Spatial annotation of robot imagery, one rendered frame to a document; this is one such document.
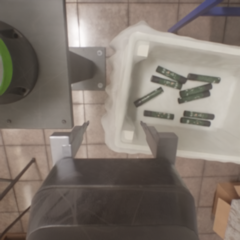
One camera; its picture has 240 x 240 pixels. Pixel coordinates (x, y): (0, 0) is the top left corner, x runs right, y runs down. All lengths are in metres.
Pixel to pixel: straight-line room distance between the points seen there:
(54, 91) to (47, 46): 0.08
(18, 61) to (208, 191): 1.76
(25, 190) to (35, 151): 0.40
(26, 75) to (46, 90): 0.04
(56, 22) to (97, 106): 0.98
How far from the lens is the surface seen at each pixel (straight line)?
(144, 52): 0.60
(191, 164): 1.61
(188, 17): 1.01
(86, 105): 1.30
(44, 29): 0.37
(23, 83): 0.35
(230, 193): 1.75
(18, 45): 0.35
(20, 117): 0.40
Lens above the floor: 1.26
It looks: 74 degrees down
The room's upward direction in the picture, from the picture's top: 175 degrees clockwise
